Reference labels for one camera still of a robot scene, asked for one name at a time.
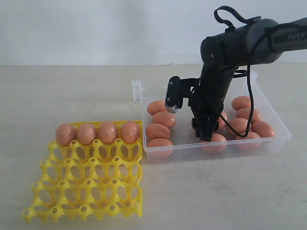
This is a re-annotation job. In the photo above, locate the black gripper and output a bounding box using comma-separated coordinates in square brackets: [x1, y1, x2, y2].
[187, 83, 227, 141]

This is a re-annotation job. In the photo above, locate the brown egg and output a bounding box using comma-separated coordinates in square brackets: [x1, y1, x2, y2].
[236, 107, 262, 123]
[217, 110, 228, 131]
[235, 131, 261, 151]
[146, 138, 173, 158]
[76, 123, 97, 145]
[145, 123, 171, 139]
[98, 121, 118, 144]
[231, 96, 251, 111]
[147, 100, 166, 115]
[201, 133, 227, 154]
[152, 111, 176, 128]
[191, 118, 196, 129]
[121, 121, 140, 144]
[55, 123, 76, 146]
[252, 120, 275, 138]
[226, 118, 248, 135]

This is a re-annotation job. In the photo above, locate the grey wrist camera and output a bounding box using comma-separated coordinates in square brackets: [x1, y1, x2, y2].
[165, 76, 183, 114]

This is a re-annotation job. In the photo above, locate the black cable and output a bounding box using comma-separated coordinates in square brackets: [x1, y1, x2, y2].
[199, 6, 264, 138]

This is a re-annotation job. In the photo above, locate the clear plastic bin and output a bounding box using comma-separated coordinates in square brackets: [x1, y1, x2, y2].
[131, 71, 291, 163]

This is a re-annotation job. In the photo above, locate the yellow plastic egg tray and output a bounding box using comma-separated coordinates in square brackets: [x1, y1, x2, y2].
[21, 120, 144, 218]

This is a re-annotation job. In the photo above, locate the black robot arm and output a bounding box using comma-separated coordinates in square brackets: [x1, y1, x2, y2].
[188, 18, 307, 141]

